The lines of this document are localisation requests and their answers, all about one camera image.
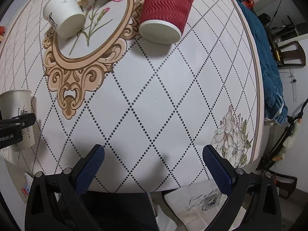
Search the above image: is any red ribbed paper cup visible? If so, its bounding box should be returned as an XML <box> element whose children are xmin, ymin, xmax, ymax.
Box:
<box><xmin>139</xmin><ymin>0</ymin><xmax>195</xmax><ymax>45</ymax></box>

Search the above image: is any small white paper cup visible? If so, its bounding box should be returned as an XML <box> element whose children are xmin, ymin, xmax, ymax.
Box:
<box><xmin>43</xmin><ymin>0</ymin><xmax>86</xmax><ymax>39</ymax></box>

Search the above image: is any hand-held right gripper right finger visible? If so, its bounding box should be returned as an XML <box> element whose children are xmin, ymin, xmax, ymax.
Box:
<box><xmin>202</xmin><ymin>145</ymin><xmax>282</xmax><ymax>231</ymax></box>

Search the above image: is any wooden chair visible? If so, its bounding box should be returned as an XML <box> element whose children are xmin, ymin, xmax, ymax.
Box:
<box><xmin>272</xmin><ymin>41</ymin><xmax>306</xmax><ymax>68</ymax></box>

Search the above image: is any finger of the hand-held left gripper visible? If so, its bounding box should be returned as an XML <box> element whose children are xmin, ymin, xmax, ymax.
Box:
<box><xmin>0</xmin><ymin>113</ymin><xmax>37</xmax><ymax>128</ymax></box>

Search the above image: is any floral patterned tablecloth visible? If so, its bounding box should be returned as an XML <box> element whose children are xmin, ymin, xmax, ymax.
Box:
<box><xmin>0</xmin><ymin>0</ymin><xmax>264</xmax><ymax>193</ymax></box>

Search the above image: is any tall white paper cup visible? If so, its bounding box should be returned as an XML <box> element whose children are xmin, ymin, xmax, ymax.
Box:
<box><xmin>0</xmin><ymin>90</ymin><xmax>35</xmax><ymax>152</ymax></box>

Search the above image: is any dark wooden stool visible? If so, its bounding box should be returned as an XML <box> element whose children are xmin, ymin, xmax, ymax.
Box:
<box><xmin>274</xmin><ymin>172</ymin><xmax>298</xmax><ymax>200</ymax></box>

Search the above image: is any clear square floor insert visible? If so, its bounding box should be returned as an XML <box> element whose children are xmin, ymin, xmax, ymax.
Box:
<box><xmin>202</xmin><ymin>194</ymin><xmax>221</xmax><ymax>211</ymax></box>

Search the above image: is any blue knitted cloth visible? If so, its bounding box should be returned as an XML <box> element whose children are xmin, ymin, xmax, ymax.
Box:
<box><xmin>234</xmin><ymin>0</ymin><xmax>289</xmax><ymax>126</ymax></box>

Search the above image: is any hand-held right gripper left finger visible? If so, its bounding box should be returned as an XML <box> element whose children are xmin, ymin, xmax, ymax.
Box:
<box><xmin>25</xmin><ymin>144</ymin><xmax>105</xmax><ymax>231</ymax></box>

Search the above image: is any black folding stand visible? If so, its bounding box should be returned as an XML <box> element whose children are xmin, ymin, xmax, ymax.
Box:
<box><xmin>255</xmin><ymin>99</ymin><xmax>308</xmax><ymax>171</ymax></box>

